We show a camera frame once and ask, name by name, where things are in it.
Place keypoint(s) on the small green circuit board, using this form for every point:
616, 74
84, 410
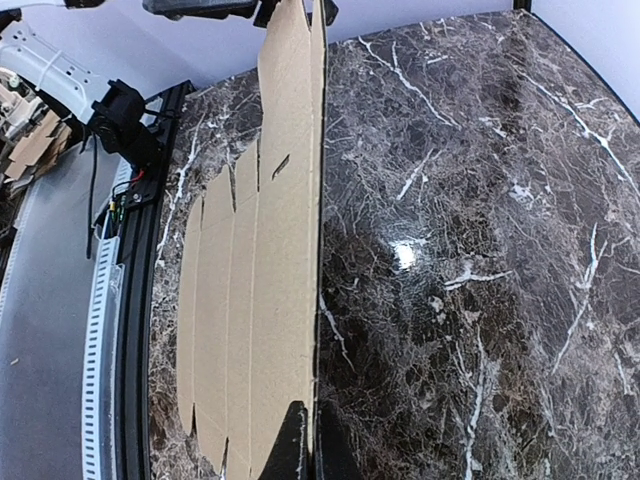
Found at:
116, 208

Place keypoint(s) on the brown cardboard box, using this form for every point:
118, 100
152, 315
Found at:
249, 275

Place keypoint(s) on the white slotted cable duct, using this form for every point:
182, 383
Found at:
98, 379

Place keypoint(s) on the right black frame post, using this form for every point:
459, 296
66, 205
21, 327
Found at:
522, 4

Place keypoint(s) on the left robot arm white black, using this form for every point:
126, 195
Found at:
75, 85

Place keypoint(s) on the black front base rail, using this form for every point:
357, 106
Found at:
136, 255

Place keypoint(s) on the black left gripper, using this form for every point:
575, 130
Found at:
221, 9

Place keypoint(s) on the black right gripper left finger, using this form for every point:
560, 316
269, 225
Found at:
289, 456

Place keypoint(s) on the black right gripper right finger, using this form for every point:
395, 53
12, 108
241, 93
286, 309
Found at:
333, 457

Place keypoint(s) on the cardboard scraps pile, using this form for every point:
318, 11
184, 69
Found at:
32, 135

